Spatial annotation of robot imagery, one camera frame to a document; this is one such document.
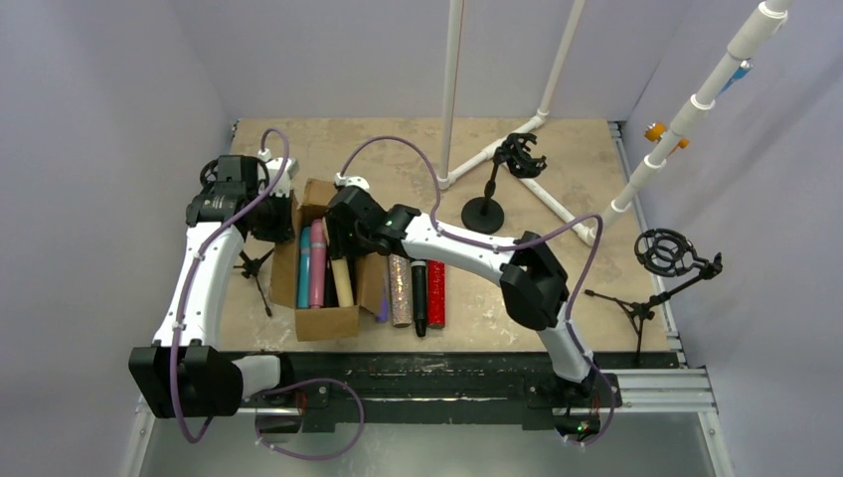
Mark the blue plastic microphone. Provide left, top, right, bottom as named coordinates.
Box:
left=296, top=226, right=311, bottom=309

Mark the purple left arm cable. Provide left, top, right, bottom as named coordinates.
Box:
left=168, top=128, right=365, bottom=461

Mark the black tripod mic stand right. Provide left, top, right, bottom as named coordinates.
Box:
left=585, top=228, right=724, bottom=367

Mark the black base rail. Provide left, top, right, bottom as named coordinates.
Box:
left=237, top=352, right=680, bottom=436

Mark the purple plastic microphone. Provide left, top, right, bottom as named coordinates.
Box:
left=376, top=292, right=390, bottom=323

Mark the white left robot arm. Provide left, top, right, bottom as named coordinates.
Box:
left=128, top=152, right=298, bottom=418

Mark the cream plastic microphone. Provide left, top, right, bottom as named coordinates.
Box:
left=330, top=257, right=354, bottom=307

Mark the black tripod mic stand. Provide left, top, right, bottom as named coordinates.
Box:
left=585, top=228, right=724, bottom=367
left=200, top=159, right=273, bottom=318

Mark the white PVC pipe frame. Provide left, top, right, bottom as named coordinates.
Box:
left=433, top=0, right=793, bottom=246

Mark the pink plastic microphone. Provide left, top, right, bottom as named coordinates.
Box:
left=309, top=219, right=327, bottom=309

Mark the black tripod mic stand left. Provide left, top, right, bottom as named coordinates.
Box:
left=200, top=159, right=273, bottom=318

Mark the red glitter microphone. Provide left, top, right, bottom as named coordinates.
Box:
left=427, top=260, right=446, bottom=329

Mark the black microphone with silver band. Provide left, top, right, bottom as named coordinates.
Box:
left=411, top=260, right=427, bottom=338

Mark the black glitter microphone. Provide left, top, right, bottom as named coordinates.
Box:
left=324, top=260, right=339, bottom=308

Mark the orange clamp on pipe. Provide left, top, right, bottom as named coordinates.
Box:
left=644, top=121, right=690, bottom=152

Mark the black round-base desk mic stand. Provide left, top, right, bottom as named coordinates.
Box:
left=460, top=132, right=548, bottom=235

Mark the brown cardboard box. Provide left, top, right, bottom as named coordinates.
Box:
left=269, top=179, right=387, bottom=342

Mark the silver rhinestone microphone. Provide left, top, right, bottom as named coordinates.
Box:
left=388, top=254, right=413, bottom=328

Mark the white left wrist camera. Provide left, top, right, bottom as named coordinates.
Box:
left=257, top=149, right=299, bottom=198

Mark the blue marker on pipe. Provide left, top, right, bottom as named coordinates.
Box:
left=718, top=59, right=754, bottom=95

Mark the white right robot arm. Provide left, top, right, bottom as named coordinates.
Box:
left=325, top=186, right=592, bottom=384

